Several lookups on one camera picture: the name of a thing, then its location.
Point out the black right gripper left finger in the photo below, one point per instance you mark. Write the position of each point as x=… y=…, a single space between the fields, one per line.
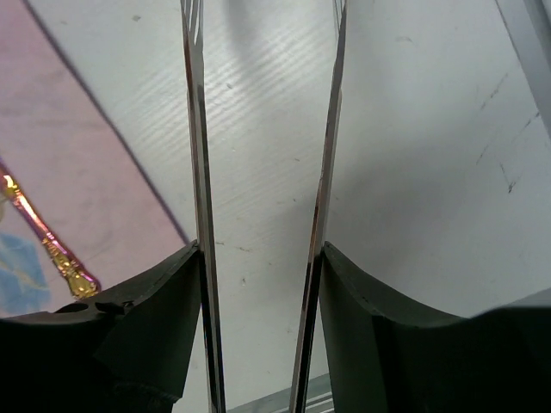
x=127 y=349

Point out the metal food tongs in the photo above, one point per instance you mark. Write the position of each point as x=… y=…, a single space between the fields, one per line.
x=192 y=29

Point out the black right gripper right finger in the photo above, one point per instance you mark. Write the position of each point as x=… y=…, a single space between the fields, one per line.
x=388 y=352

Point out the pink cartoon placemat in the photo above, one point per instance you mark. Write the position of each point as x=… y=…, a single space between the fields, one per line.
x=69 y=162

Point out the purple gold table knife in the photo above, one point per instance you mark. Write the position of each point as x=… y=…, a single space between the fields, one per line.
x=80 y=281

